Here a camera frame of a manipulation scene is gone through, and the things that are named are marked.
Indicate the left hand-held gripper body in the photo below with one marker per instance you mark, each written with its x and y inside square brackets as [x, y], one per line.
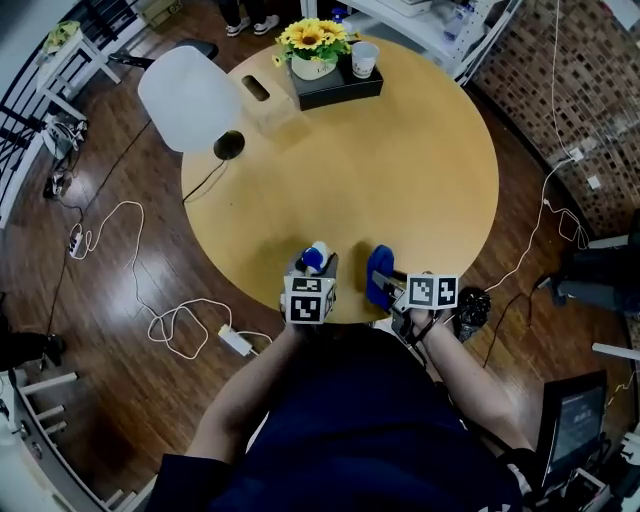
[310, 300]

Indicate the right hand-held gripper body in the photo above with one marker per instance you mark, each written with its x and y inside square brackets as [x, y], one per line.
[432, 292]

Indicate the blue cloth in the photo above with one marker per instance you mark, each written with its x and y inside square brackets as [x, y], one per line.
[382, 260]

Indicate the person's left forearm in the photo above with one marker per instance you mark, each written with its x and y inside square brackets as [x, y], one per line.
[240, 400]

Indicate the person's right forearm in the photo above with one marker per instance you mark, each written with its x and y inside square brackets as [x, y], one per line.
[475, 390]

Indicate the clear plastic water bottle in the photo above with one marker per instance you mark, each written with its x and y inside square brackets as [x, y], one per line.
[452, 27]

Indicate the person's right hand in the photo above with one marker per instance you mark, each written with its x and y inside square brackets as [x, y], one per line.
[427, 320]

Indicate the black crumpled plastic bag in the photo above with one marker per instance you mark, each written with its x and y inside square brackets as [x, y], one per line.
[472, 305]

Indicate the white power adapter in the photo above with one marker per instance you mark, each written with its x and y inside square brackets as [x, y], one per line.
[235, 340]

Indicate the person's navy shirt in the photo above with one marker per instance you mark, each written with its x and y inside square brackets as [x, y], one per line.
[360, 430]

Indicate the wooden tissue box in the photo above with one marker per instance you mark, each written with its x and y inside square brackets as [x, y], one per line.
[275, 117]

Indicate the black tray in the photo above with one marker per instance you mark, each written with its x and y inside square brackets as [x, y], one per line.
[340, 92]

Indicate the white desk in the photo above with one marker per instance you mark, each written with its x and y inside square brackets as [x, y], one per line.
[607, 241]

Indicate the black monitor screen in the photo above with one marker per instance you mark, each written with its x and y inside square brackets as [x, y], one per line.
[575, 430]

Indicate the white table lamp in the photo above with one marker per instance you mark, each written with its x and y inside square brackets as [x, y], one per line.
[190, 95]

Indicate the white paper cup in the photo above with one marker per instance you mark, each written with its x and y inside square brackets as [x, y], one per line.
[365, 60]

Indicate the white power strip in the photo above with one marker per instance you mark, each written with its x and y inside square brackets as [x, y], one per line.
[76, 242]

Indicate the sunflower bouquet in white pot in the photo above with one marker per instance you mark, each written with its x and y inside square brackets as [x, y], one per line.
[310, 37]

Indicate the white metal shelf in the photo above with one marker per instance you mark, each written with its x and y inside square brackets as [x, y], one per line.
[415, 30]

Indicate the black plug cluster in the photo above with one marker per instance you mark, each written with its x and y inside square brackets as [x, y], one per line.
[56, 185]

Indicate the black folding chair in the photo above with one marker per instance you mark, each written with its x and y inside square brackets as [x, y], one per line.
[130, 60]

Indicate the white flat box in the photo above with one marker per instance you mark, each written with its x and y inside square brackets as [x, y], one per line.
[407, 7]

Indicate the white charging device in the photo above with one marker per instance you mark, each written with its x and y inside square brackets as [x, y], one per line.
[55, 142]

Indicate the white wooden rack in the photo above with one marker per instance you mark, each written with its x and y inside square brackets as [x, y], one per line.
[45, 382]

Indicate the brown cardboard box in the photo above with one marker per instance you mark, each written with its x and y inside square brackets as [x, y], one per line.
[162, 12]

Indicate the white side table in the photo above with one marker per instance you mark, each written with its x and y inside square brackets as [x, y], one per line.
[62, 60]

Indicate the black metal railing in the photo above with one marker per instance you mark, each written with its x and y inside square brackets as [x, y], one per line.
[10, 130]

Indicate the yellow crumpled bag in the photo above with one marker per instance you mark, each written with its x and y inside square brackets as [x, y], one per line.
[60, 37]

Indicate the white wall plate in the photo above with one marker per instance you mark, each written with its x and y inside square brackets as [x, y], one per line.
[593, 182]

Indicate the white wall plug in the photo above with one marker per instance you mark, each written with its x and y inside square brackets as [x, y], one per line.
[575, 154]

